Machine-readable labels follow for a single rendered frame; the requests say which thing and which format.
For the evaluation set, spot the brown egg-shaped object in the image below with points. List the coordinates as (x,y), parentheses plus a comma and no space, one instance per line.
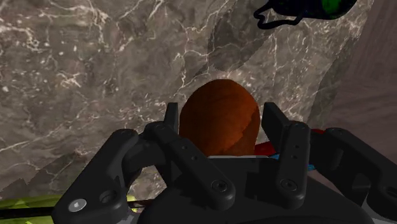
(218,121)

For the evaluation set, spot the yellow-green and black object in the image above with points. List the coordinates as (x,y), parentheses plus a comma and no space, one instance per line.
(28,208)

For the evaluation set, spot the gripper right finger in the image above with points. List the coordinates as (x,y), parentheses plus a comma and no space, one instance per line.
(293,161)

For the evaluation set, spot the red and blue object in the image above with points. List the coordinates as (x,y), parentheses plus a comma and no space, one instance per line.
(265,149)

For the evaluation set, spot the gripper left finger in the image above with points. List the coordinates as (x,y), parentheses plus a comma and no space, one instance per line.
(173,155)

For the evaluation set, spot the black and green object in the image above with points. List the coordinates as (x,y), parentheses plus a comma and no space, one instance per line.
(313,7)

